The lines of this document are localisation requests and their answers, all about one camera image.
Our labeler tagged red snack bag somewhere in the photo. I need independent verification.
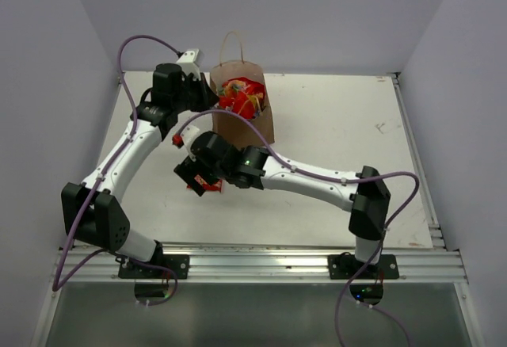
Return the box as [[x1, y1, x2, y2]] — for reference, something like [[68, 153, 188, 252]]
[[186, 175, 223, 196]]

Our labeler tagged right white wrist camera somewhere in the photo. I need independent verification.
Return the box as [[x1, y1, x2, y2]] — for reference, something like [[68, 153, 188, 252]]
[[172, 125, 200, 161]]

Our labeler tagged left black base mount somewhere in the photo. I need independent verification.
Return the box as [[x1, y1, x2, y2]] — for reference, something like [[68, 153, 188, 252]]
[[115, 254, 190, 280]]

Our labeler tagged brown paper bag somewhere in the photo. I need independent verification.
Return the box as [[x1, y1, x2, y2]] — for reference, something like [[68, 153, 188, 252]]
[[210, 31, 275, 148]]

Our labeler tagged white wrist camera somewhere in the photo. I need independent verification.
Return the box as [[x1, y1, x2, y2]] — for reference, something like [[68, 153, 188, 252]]
[[177, 48, 201, 78], [172, 125, 200, 161]]

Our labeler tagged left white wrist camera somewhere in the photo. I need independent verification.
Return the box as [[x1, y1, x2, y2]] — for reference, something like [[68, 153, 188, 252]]
[[177, 48, 201, 78]]

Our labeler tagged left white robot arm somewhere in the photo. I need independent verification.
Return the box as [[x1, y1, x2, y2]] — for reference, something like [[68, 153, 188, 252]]
[[61, 59, 218, 278]]

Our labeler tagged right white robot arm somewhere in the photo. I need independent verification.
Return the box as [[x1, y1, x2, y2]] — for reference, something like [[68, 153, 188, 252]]
[[172, 126, 391, 278]]

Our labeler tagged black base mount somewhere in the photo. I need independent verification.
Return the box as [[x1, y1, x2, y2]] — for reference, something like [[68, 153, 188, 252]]
[[115, 254, 190, 280], [327, 252, 400, 280]]

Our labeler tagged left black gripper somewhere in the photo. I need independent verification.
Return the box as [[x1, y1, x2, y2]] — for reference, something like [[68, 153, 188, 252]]
[[172, 72, 219, 113]]

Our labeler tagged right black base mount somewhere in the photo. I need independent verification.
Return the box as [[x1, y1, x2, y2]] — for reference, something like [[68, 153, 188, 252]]
[[327, 252, 400, 280]]

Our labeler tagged red candy bag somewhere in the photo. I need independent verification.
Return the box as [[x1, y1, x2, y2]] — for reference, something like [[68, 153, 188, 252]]
[[218, 77, 267, 120]]

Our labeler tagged aluminium rail frame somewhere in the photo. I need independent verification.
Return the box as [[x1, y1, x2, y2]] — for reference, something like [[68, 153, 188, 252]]
[[29, 71, 486, 347]]

